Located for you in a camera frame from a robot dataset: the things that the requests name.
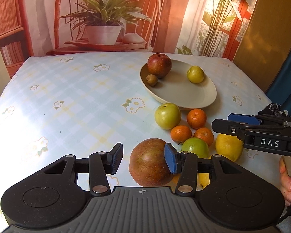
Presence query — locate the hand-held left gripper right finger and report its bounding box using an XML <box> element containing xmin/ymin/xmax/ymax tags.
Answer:
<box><xmin>164</xmin><ymin>143</ymin><xmax>245</xmax><ymax>196</ymax></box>

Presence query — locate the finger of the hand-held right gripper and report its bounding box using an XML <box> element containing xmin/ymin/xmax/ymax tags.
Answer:
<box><xmin>211</xmin><ymin>118</ymin><xmax>254</xmax><ymax>148</ymax></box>
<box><xmin>227</xmin><ymin>113</ymin><xmax>262</xmax><ymax>126</ymax></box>

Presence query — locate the person's right hand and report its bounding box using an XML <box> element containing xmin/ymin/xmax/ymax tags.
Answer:
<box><xmin>279</xmin><ymin>155</ymin><xmax>291</xmax><ymax>203</ymax></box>

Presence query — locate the yellow lemon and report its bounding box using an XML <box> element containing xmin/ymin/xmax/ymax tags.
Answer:
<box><xmin>197</xmin><ymin>155</ymin><xmax>215</xmax><ymax>189</ymax></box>
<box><xmin>215</xmin><ymin>133</ymin><xmax>244</xmax><ymax>162</ymax></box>

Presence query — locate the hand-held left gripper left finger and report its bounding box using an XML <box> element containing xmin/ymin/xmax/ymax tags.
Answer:
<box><xmin>42</xmin><ymin>143</ymin><xmax>124</xmax><ymax>197</ymax></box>

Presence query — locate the yellow-green apple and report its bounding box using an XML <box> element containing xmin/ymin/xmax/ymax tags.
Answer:
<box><xmin>186</xmin><ymin>65</ymin><xmax>205</xmax><ymax>83</ymax></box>

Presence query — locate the cream round plate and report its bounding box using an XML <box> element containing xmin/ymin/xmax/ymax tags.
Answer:
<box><xmin>140</xmin><ymin>59</ymin><xmax>217</xmax><ymax>109</ymax></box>

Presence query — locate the wooden cabinet panel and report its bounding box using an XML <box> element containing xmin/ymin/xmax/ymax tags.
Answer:
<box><xmin>233</xmin><ymin>0</ymin><xmax>291</xmax><ymax>93</ymax></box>

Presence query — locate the large green apple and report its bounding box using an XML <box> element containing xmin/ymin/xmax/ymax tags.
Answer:
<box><xmin>155</xmin><ymin>103</ymin><xmax>182</xmax><ymax>130</ymax></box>

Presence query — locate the floral checked tablecloth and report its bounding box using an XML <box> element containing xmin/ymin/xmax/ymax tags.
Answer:
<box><xmin>0</xmin><ymin>52</ymin><xmax>282</xmax><ymax>224</ymax></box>

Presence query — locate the printed room backdrop cloth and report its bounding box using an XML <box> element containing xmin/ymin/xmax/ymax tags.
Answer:
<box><xmin>0</xmin><ymin>0</ymin><xmax>262</xmax><ymax>73</ymax></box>

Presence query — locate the brown kiwi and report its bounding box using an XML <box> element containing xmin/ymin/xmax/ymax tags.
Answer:
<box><xmin>145</xmin><ymin>74</ymin><xmax>158</xmax><ymax>87</ymax></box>

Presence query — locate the orange tangerine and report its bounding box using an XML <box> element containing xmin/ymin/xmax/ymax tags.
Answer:
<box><xmin>170</xmin><ymin>125</ymin><xmax>192</xmax><ymax>144</ymax></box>
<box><xmin>186</xmin><ymin>108</ymin><xmax>207</xmax><ymax>129</ymax></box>
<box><xmin>193</xmin><ymin>127</ymin><xmax>214</xmax><ymax>147</ymax></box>

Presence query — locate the red apple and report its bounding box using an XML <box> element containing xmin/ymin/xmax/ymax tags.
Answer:
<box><xmin>129</xmin><ymin>138</ymin><xmax>178</xmax><ymax>187</ymax></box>
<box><xmin>147</xmin><ymin>53</ymin><xmax>172</xmax><ymax>78</ymax></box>

